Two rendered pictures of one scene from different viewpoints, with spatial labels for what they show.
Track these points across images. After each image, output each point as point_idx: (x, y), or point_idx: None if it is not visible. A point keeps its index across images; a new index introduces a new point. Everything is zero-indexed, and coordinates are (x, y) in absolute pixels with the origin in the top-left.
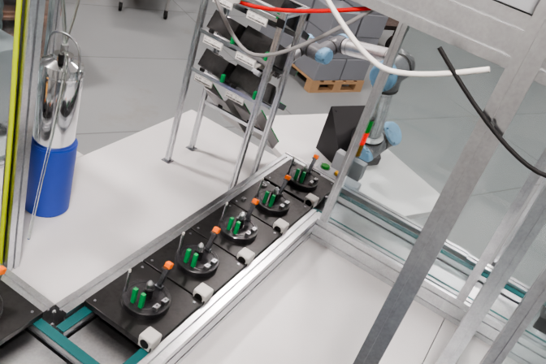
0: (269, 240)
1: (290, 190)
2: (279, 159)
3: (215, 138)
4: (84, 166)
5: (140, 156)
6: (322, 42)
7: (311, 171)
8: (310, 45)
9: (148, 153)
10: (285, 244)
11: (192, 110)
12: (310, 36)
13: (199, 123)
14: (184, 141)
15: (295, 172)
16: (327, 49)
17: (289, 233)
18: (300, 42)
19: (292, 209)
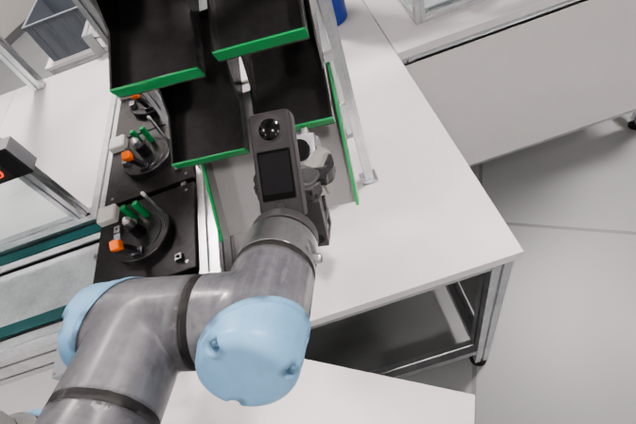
0: (119, 124)
1: (146, 202)
2: (213, 247)
3: (385, 237)
4: (372, 50)
5: (372, 105)
6: (125, 341)
7: (132, 254)
8: (184, 277)
9: (375, 114)
10: (105, 141)
11: (516, 248)
12: (220, 324)
13: (354, 139)
14: (392, 174)
15: (155, 227)
16: (78, 296)
17: (109, 154)
18: (248, 258)
19: (124, 178)
